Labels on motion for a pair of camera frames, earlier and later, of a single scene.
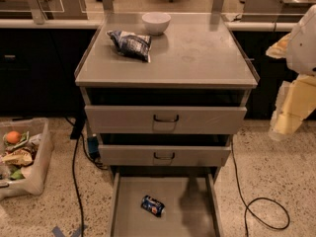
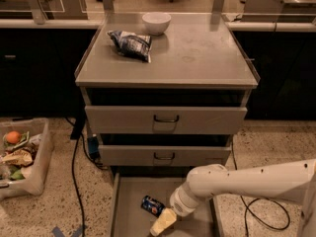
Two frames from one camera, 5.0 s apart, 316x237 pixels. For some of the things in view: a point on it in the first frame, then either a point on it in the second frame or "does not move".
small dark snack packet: (152, 205) does not move
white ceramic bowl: (156, 23) does not move
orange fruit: (13, 136) does not move
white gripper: (303, 46) -> (179, 202)
